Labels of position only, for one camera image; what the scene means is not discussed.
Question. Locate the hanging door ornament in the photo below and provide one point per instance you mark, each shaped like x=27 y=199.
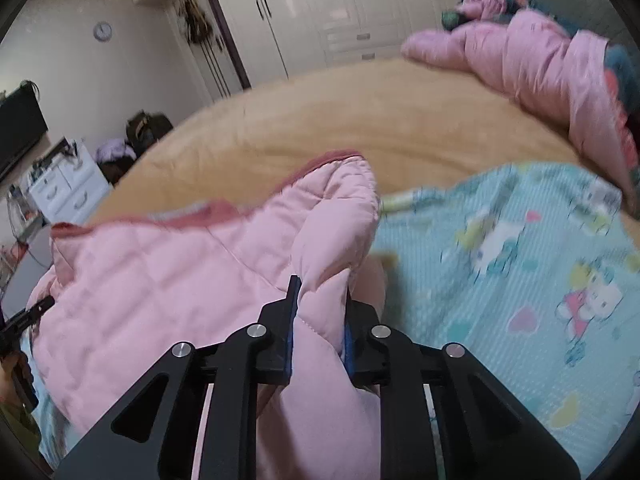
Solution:
x=196 y=20

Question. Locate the person's left forearm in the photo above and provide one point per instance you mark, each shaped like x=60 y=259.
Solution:
x=15 y=430

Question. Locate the pink puffer coat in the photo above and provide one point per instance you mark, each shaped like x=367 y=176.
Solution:
x=540 y=55

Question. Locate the dark green round object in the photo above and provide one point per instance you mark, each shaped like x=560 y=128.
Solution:
x=451 y=20

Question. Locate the white drawer chest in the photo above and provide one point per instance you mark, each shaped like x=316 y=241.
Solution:
x=65 y=185

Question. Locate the purple cloth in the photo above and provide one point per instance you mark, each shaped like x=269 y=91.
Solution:
x=114 y=150

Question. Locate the round wall clock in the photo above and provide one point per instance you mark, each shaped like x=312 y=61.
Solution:
x=103 y=31

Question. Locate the white glossy wardrobe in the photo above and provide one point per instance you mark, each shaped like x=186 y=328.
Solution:
x=300 y=10

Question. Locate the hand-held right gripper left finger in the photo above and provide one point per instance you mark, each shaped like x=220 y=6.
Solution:
x=291 y=340

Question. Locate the dark bag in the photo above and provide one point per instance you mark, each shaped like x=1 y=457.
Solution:
x=147 y=130

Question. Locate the grey padded headboard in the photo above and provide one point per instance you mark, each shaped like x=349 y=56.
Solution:
x=595 y=5

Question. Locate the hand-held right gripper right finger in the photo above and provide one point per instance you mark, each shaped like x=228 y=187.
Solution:
x=349 y=350

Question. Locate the pink quilted jacket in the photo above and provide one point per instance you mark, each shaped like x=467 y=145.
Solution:
x=175 y=285

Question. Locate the black television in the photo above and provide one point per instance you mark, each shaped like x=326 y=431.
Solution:
x=20 y=125

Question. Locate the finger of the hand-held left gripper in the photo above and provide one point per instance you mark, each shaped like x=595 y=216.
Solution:
x=30 y=312

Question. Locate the white door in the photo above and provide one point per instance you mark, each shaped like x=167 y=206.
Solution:
x=220 y=75

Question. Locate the blue cartoon-print blanket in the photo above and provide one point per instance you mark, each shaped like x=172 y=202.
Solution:
x=500 y=310

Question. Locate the tan bed blanket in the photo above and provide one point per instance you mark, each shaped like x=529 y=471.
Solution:
x=350 y=110

